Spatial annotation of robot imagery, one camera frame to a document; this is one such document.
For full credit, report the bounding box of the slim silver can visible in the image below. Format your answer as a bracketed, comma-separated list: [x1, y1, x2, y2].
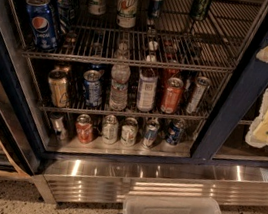
[186, 76, 211, 114]

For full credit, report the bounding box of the green soda can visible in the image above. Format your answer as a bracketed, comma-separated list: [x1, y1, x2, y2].
[189, 0, 212, 21]

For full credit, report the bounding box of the blue Pepsi can bottom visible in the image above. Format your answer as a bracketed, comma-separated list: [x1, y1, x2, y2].
[165, 118, 185, 146]

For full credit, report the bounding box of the orange soda can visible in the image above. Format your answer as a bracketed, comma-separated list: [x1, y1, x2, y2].
[160, 77, 184, 114]

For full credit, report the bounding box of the blue white can bottom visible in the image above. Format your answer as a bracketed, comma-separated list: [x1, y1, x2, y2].
[142, 118, 160, 148]

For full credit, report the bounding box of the tall white labelled can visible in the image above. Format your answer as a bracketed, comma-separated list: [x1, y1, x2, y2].
[136, 67, 158, 112]

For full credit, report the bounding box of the white can bottom shelf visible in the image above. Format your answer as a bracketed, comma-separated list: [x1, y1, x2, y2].
[121, 117, 138, 147]

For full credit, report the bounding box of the silver can bottom shelf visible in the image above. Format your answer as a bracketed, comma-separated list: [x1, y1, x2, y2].
[101, 115, 119, 145]

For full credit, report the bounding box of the stainless steel fridge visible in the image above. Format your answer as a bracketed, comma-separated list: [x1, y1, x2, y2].
[0, 0, 268, 206]

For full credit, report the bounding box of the blue can middle shelf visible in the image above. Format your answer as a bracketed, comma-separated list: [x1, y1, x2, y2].
[83, 70, 102, 108]

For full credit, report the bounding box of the red can bottom shelf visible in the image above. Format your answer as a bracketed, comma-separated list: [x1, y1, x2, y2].
[75, 114, 93, 144]

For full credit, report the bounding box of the silver can bottom left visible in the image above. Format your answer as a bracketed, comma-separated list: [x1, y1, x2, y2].
[49, 112, 68, 140]

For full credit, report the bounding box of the gold can middle shelf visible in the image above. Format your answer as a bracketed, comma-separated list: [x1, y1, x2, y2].
[48, 69, 70, 108]

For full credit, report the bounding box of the front blue Pepsi can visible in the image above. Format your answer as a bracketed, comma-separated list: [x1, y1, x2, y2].
[26, 0, 59, 52]

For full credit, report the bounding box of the clear water bottle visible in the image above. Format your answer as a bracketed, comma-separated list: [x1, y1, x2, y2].
[109, 41, 131, 111]

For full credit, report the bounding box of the middle wire shelf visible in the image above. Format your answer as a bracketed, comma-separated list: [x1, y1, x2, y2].
[22, 40, 232, 140]

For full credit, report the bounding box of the wire shelf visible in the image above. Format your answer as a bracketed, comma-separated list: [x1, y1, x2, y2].
[23, 0, 261, 74]
[22, 40, 232, 140]

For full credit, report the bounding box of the top wire shelf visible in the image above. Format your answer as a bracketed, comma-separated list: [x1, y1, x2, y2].
[23, 0, 261, 74]

